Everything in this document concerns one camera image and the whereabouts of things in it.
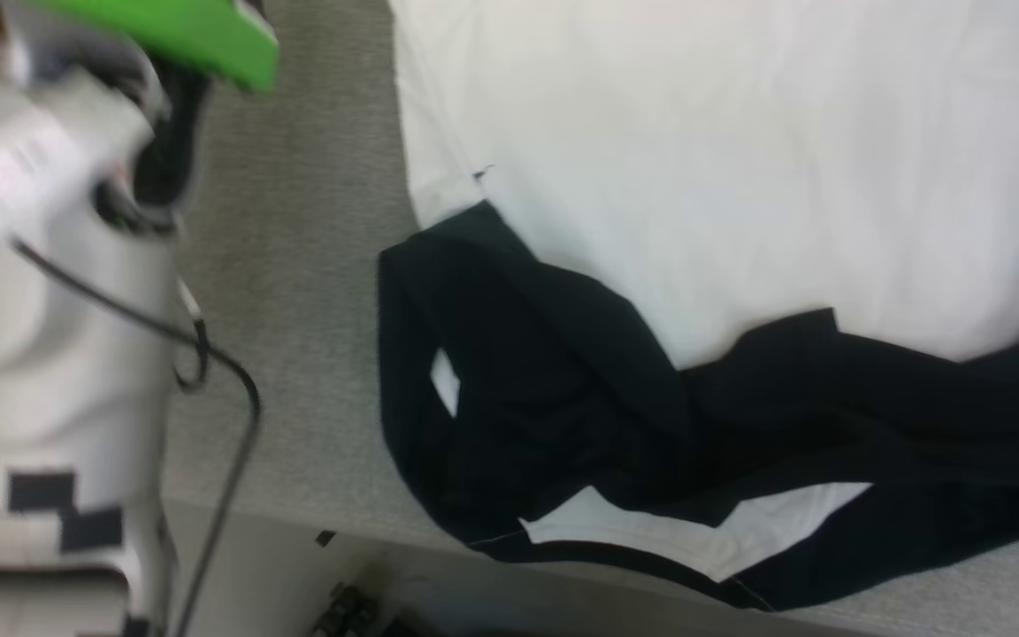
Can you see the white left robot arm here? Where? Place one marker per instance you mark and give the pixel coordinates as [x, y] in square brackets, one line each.
[41, 354]

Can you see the black and white garment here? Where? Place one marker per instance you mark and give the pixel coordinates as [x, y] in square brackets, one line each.
[739, 221]

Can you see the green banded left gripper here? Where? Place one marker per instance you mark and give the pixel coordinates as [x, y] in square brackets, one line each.
[182, 31]

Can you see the black ribbed floor object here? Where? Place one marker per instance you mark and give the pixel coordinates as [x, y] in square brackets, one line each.
[346, 612]

